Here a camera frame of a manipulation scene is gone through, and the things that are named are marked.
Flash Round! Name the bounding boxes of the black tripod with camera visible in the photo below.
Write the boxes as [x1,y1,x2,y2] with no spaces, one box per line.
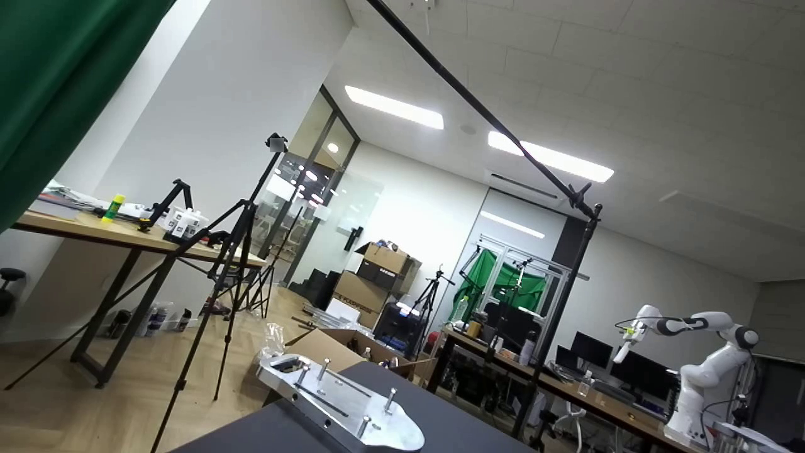
[408,267,448,355]

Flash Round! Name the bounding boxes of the tall black camera tripod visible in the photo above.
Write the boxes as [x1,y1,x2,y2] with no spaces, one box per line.
[3,131,292,453]

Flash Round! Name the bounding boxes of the green backdrop cloth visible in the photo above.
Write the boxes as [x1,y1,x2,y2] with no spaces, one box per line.
[0,0,178,235]

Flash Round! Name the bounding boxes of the wooden table with black legs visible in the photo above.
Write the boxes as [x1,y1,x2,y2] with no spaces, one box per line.
[13,209,271,391]

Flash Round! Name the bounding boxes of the black diagonal boom pole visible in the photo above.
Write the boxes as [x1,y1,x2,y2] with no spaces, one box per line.
[365,0,603,224]

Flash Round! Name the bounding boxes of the silver metal mounting plate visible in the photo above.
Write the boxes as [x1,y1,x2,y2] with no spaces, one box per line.
[256,350,427,453]

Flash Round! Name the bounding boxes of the plain brown cardboard box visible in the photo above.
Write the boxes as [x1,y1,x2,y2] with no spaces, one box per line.
[331,269,390,333]

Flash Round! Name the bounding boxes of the open flat cardboard box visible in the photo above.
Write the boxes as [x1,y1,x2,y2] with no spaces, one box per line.
[284,316,396,374]

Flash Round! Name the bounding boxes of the stack of papers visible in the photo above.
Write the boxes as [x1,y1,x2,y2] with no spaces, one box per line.
[27,181,108,223]

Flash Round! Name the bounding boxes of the yellow green bottle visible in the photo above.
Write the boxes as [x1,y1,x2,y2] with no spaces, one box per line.
[97,195,129,228]

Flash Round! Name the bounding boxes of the black equipment case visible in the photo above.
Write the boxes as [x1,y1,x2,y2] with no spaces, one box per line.
[373,301,423,357]

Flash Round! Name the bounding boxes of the long wooden desk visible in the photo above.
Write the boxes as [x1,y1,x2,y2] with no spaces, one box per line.
[433,331,702,453]

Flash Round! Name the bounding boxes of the cardboard box with dark band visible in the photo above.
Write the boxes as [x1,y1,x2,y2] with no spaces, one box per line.
[356,242,423,298]

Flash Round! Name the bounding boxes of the small black tabletop tripod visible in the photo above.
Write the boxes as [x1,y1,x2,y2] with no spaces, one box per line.
[136,176,195,235]

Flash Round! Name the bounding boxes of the clear plastic bottle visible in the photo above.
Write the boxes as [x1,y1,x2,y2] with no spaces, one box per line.
[259,321,288,366]

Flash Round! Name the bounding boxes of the items under wooden table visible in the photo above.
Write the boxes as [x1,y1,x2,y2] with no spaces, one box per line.
[103,301,195,341]

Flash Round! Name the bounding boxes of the black upright stand pole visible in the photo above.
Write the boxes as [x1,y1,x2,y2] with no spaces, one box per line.
[511,213,603,442]

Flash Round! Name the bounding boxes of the black computer monitor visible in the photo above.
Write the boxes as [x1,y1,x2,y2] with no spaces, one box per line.
[567,331,615,374]
[609,347,674,404]

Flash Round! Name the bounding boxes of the white clutter pile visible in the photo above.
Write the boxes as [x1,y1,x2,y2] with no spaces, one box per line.
[160,206,209,245]

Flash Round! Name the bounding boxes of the rectangular ceiling light panel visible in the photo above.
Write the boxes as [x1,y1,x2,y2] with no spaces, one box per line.
[486,128,615,187]
[342,84,448,133]

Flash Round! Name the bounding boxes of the hanging green cloth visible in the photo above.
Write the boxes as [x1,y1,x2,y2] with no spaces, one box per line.
[449,247,501,323]
[490,263,551,316]

